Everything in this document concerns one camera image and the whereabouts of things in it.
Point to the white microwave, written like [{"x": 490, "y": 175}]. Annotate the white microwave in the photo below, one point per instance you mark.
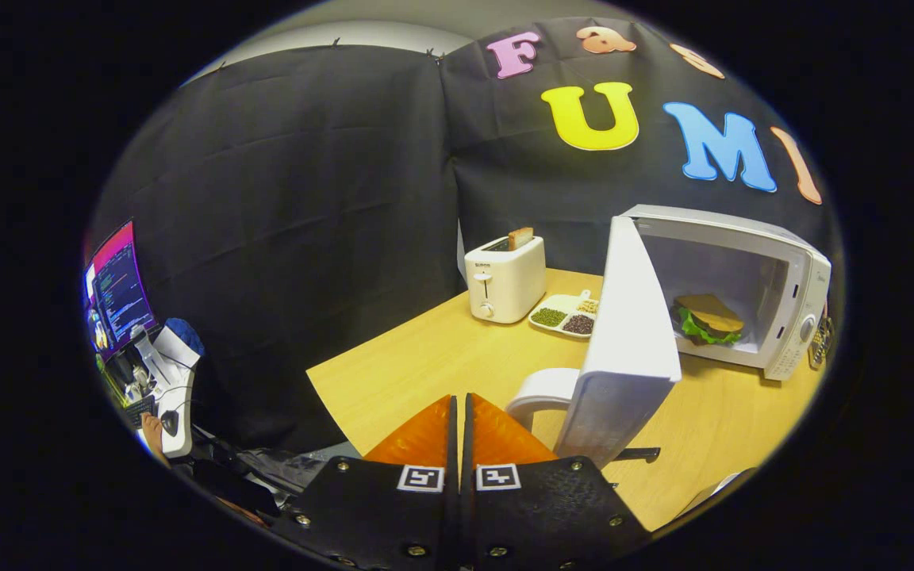
[{"x": 627, "y": 341}]

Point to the black backdrop cloth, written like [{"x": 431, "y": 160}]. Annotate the black backdrop cloth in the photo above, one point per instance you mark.
[{"x": 306, "y": 198}]

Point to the white toaster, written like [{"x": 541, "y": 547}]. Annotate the white toaster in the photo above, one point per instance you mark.
[{"x": 505, "y": 281}]

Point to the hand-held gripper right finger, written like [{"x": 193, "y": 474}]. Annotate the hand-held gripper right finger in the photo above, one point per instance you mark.
[{"x": 544, "y": 515}]

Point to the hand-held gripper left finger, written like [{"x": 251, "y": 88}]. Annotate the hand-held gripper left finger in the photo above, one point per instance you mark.
[{"x": 378, "y": 515}]

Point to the toy sandwich with lettuce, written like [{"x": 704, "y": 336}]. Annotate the toy sandwich with lettuce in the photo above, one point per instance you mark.
[{"x": 709, "y": 319}]

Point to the white and blue device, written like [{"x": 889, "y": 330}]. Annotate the white and blue device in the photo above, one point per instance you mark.
[{"x": 175, "y": 373}]

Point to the brown bread slice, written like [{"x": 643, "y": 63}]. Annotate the brown bread slice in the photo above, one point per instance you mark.
[{"x": 520, "y": 239}]

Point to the computer monitor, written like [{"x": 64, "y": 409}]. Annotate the computer monitor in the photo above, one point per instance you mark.
[{"x": 117, "y": 289}]

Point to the white divided dish of beans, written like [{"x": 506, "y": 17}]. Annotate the white divided dish of beans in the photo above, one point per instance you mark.
[{"x": 564, "y": 317}]

